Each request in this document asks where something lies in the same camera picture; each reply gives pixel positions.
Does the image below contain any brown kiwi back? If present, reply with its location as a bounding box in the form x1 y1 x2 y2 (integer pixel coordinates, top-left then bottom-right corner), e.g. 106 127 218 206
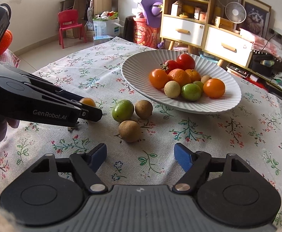
135 100 153 119

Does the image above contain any white ribbed plate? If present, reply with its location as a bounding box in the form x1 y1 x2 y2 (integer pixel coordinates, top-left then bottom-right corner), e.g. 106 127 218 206
122 50 242 114

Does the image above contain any red tomato with stem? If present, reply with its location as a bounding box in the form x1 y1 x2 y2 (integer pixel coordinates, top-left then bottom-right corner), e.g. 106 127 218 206
160 60 181 74

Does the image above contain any green lime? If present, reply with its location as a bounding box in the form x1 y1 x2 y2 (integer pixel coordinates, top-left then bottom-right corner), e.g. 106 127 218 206
112 100 134 123
181 83 202 102
193 81 204 93

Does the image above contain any large orange mandarin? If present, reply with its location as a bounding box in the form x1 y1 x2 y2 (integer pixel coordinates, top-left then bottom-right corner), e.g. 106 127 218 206
168 69 191 87

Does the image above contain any white desk fan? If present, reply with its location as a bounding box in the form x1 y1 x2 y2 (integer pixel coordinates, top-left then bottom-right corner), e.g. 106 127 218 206
225 2 247 32

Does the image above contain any small orange mandarin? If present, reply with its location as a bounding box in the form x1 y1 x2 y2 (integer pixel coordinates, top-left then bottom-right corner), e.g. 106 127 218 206
185 69 201 83

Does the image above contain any red plastic chair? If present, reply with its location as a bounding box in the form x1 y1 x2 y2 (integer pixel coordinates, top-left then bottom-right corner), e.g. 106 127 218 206
58 9 87 49

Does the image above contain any framed cat picture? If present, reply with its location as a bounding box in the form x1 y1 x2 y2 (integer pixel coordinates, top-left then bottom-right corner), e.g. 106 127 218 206
240 0 271 38

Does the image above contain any red drum container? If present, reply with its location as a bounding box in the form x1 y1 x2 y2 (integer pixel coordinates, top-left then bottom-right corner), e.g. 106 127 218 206
133 17 160 49

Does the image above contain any lone brown kiwi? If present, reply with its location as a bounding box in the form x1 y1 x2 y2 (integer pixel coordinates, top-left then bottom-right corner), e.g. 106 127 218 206
164 81 181 98

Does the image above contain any dried tomato calyx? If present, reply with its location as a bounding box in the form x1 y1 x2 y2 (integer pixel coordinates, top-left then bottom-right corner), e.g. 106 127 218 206
67 122 79 132

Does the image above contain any orange tomato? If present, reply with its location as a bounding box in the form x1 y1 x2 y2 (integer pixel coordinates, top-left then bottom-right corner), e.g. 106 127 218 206
203 78 225 98
149 69 169 90

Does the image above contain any olive green-orange tomato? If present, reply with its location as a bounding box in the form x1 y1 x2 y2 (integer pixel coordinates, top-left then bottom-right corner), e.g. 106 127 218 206
80 97 96 107

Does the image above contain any wooden drawer cabinet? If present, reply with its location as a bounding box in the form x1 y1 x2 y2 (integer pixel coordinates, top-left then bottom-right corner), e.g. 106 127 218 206
160 0 253 67

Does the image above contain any small blue tissue box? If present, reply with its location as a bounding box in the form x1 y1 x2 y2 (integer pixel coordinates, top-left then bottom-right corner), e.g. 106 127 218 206
93 35 114 46

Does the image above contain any floral tablecloth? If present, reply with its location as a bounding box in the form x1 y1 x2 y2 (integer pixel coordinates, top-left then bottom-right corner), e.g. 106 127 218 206
0 36 282 227

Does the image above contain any brown kiwi front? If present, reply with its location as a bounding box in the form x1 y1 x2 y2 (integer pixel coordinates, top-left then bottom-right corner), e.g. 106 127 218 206
201 75 212 84

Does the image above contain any white cardboard box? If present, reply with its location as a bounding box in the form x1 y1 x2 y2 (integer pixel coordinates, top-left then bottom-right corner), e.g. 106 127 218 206
93 18 122 37

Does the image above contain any purple foam toy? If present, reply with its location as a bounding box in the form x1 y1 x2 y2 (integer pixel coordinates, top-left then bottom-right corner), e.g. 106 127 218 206
138 0 163 28

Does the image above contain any round red tomato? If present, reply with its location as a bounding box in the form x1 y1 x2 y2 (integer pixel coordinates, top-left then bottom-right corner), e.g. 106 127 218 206
176 53 195 70

